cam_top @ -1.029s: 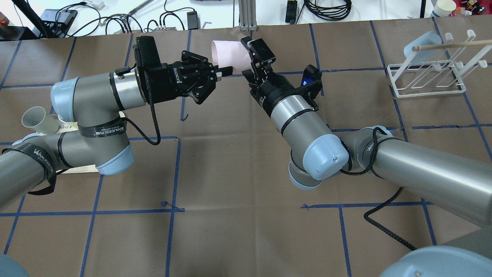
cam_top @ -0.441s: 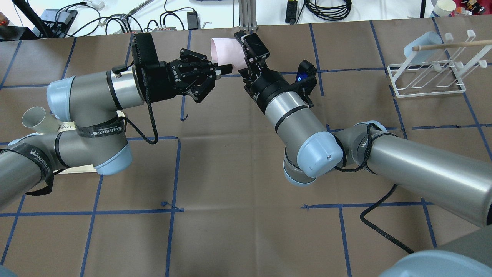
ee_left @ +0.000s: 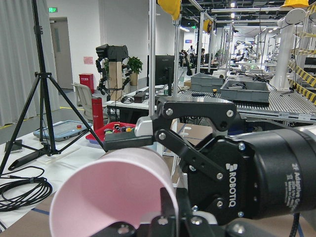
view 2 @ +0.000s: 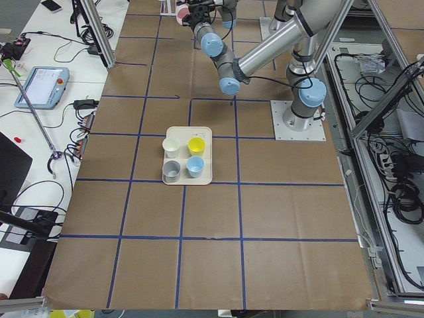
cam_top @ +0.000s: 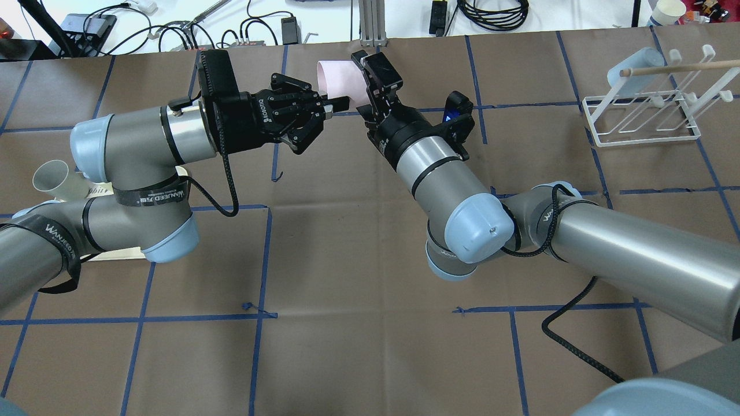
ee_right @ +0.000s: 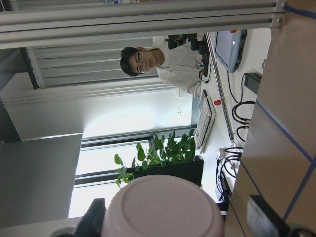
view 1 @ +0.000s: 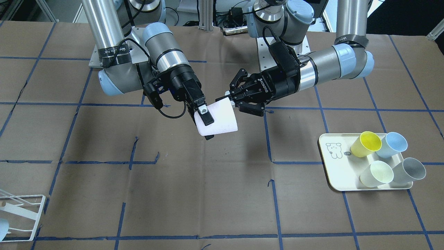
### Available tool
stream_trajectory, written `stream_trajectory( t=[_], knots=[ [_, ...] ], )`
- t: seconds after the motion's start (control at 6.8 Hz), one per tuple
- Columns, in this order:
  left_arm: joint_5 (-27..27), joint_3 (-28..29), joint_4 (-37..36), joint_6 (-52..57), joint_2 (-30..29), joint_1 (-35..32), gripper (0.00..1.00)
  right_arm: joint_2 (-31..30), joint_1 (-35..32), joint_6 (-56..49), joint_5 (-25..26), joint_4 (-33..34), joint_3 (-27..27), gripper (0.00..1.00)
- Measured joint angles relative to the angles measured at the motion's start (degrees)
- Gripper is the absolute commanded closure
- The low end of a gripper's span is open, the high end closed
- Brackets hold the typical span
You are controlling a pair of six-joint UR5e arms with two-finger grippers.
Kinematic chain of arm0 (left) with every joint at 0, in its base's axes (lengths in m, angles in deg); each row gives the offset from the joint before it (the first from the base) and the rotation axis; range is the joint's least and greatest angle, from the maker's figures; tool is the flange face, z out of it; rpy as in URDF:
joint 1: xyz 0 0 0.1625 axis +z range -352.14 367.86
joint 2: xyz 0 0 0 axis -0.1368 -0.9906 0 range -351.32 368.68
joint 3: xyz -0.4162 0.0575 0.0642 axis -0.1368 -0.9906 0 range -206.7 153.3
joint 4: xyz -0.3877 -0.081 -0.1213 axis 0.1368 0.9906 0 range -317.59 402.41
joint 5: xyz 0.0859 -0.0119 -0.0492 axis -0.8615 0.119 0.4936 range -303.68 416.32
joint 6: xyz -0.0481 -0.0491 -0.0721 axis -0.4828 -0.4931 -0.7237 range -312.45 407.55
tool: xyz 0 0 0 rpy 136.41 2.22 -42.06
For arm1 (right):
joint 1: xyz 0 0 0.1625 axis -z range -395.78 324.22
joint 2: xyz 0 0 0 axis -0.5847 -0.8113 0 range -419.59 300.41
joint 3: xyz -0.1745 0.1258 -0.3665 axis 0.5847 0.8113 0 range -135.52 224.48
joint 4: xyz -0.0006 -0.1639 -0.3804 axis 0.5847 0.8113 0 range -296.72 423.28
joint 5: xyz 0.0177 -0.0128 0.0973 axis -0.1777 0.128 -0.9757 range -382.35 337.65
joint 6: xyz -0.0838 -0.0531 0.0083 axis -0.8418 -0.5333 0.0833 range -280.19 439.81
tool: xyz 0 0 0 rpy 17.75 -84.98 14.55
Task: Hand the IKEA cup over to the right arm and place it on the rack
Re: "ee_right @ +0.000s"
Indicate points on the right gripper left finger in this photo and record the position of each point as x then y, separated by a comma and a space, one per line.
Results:
92, 221

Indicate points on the green handled grabber stick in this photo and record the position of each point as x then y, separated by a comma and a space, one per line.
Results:
220, 89

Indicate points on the green potted plant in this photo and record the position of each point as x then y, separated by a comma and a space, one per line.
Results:
161, 155

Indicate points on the black monitor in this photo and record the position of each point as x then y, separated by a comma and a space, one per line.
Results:
191, 171

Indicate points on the pink plastic cup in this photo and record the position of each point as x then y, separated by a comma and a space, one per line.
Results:
162, 206

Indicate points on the blue teach pendant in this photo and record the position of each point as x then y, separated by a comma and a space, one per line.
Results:
228, 48

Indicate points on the person with glasses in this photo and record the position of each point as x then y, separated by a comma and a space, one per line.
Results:
177, 67

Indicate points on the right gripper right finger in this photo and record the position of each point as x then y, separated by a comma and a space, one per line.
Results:
262, 220

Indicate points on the aluminium frame post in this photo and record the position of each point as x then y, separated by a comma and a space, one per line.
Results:
52, 22

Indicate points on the white keyboard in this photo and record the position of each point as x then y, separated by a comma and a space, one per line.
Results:
207, 115

